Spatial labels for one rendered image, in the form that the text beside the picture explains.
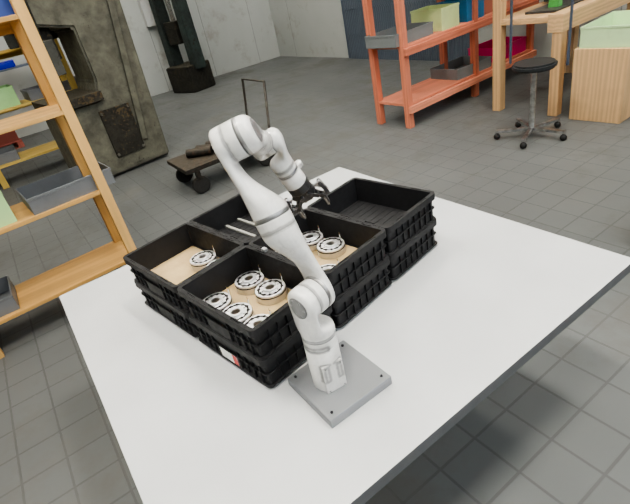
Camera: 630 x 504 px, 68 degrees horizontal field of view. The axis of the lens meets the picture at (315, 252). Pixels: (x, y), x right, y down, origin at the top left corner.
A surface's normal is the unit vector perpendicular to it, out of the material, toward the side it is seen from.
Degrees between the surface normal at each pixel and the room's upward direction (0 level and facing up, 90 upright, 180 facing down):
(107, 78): 90
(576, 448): 0
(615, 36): 90
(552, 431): 0
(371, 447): 0
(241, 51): 90
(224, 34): 90
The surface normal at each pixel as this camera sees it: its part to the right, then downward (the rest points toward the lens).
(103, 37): 0.66, 0.27
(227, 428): -0.19, -0.84
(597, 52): -0.77, 0.45
